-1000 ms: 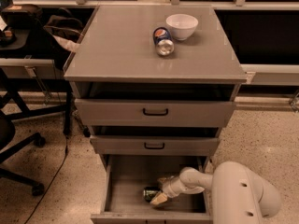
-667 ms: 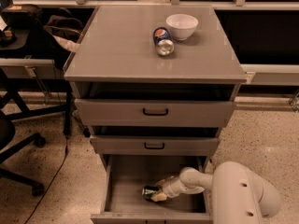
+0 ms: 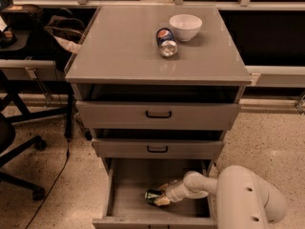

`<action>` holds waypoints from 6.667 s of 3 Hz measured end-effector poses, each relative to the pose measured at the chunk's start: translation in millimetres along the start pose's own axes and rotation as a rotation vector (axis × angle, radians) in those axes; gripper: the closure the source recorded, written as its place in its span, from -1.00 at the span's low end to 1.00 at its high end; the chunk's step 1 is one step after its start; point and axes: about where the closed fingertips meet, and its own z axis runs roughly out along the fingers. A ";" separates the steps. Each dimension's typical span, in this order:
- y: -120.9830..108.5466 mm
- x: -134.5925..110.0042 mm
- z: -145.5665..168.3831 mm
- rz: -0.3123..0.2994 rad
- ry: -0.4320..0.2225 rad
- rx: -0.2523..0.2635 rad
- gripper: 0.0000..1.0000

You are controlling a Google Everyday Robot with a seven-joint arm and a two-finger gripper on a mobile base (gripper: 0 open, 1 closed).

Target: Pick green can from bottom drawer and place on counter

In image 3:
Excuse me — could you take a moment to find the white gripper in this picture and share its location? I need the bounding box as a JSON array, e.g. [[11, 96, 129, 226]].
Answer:
[[153, 180, 193, 206]]

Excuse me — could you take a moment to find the green soda can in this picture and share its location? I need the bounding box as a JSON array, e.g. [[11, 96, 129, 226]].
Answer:
[[145, 189, 163, 206]]

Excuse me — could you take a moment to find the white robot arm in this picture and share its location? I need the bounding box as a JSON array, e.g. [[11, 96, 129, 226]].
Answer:
[[152, 165, 288, 229]]

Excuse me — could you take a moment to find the bottom grey drawer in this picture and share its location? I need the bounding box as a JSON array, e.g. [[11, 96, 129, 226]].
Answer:
[[92, 158, 217, 229]]

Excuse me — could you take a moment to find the grey drawer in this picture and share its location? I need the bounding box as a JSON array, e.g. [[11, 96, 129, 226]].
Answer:
[[91, 138, 224, 159], [76, 101, 240, 131], [92, 158, 217, 229]]

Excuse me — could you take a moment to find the middle grey drawer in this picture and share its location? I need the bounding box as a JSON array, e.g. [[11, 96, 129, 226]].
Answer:
[[91, 138, 224, 159]]

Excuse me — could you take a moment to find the top grey drawer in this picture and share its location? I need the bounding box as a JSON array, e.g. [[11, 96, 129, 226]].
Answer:
[[76, 101, 240, 131]]

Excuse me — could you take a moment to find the grey drawer cabinet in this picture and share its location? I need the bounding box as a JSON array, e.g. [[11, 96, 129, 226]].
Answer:
[[66, 6, 251, 176]]

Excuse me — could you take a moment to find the blue Pepsi can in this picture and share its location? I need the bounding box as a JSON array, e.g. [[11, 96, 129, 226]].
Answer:
[[156, 28, 177, 57]]

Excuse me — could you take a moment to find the white bowl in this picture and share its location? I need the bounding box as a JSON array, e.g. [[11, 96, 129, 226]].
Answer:
[[170, 14, 203, 41]]

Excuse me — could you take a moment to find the black office chair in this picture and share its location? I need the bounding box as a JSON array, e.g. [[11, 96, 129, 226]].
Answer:
[[0, 114, 47, 200]]

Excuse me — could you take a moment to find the dark bag on desk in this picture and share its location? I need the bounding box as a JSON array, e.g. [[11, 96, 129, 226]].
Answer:
[[44, 15, 86, 53]]

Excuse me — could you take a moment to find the grey side desk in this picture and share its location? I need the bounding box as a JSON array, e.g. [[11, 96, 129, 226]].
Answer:
[[0, 57, 73, 138]]

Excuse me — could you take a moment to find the black middle drawer handle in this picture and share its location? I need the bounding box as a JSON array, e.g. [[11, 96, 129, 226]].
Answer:
[[147, 146, 168, 154]]

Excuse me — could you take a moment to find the black drawer handle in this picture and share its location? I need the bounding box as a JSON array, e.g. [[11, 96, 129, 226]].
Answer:
[[145, 111, 173, 119], [147, 146, 168, 154]]

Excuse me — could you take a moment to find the black top drawer handle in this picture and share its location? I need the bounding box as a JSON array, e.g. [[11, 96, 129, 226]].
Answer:
[[145, 111, 173, 119]]

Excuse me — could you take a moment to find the black floor cable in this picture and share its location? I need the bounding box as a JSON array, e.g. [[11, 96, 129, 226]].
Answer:
[[23, 136, 71, 229]]

